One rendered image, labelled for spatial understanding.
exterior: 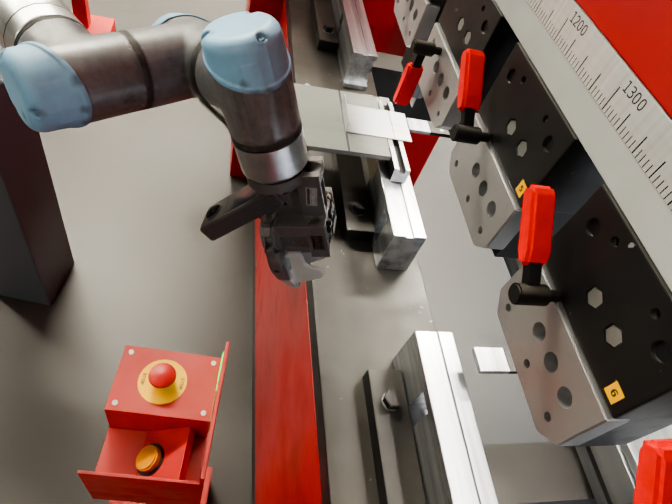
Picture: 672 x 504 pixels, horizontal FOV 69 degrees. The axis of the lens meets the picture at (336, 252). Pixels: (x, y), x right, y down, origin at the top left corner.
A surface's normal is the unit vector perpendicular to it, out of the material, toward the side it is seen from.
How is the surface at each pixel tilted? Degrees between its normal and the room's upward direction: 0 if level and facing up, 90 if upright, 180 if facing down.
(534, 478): 0
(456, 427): 0
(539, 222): 39
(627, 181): 90
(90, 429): 0
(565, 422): 90
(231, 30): 22
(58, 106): 82
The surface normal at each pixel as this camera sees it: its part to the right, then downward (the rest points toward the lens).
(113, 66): 0.62, 0.03
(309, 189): -0.11, 0.74
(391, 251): 0.10, 0.79
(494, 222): -0.96, -0.07
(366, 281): 0.25, -0.60
